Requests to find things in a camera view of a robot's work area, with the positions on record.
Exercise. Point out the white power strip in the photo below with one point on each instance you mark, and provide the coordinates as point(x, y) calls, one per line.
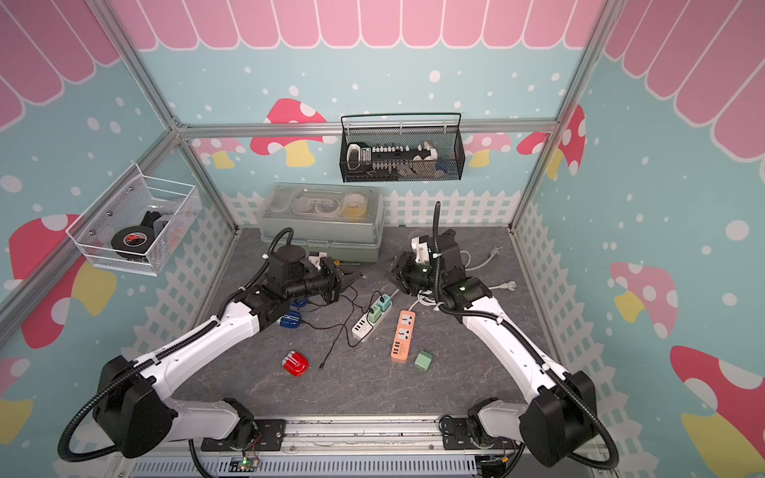
point(362, 328)

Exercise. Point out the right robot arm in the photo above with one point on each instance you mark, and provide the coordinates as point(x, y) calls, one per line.
point(559, 419)

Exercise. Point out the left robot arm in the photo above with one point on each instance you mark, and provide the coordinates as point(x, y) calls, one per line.
point(134, 410)

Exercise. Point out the black wire mesh basket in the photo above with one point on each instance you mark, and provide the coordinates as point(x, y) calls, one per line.
point(402, 147)

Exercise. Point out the teal USB charger adapter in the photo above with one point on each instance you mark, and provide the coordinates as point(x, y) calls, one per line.
point(384, 302)

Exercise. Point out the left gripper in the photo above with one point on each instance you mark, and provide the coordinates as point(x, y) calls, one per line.
point(334, 278)

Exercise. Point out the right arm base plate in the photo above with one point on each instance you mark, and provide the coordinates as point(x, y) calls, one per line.
point(456, 434)

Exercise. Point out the white wire basket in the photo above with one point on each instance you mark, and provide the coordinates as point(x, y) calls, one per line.
point(169, 207)

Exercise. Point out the green translucent storage box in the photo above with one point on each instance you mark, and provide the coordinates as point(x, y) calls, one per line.
point(345, 222)

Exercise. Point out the orange power strip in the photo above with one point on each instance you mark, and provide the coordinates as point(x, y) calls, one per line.
point(403, 336)

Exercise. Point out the black tape roll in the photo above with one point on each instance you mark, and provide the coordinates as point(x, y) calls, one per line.
point(132, 243)

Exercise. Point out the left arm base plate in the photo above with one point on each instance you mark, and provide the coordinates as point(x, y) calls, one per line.
point(259, 435)

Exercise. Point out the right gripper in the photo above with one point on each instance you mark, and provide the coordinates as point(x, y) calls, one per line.
point(401, 269)

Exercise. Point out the green adapter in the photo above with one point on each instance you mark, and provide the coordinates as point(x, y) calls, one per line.
point(423, 360)
point(374, 314)

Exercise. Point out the green adapter front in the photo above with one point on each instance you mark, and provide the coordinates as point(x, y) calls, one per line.
point(423, 360)

